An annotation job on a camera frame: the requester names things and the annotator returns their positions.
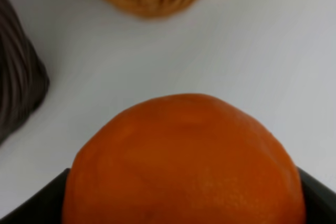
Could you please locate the dark brown wicker basket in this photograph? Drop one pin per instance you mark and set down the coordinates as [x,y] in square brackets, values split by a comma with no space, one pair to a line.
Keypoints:
[24,78]

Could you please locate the orange tangerine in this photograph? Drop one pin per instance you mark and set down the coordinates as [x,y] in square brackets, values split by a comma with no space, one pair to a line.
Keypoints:
[186,158]

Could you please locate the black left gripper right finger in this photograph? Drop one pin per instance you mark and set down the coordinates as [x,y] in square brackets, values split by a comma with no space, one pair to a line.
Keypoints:
[319,200]

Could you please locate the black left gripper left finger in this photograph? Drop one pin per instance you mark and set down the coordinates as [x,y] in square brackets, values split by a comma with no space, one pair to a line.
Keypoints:
[44,207]

